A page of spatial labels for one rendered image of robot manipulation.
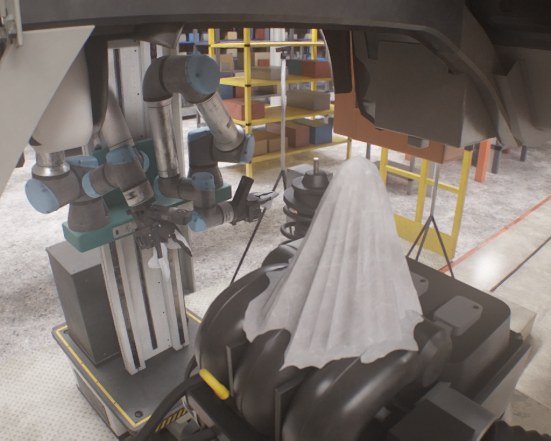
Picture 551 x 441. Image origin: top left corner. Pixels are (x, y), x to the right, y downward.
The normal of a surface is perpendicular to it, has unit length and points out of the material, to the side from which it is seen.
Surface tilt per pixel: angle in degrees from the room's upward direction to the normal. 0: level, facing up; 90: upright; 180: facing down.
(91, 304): 90
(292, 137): 90
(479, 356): 79
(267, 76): 90
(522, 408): 0
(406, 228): 90
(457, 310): 0
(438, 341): 42
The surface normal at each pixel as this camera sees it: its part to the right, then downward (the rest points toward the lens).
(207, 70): 0.90, 0.08
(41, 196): -0.36, 0.50
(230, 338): -0.04, -0.09
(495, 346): 0.61, 0.14
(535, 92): -0.57, 0.81
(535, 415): 0.00, -0.91
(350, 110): -0.78, 0.26
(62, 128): 0.61, 0.41
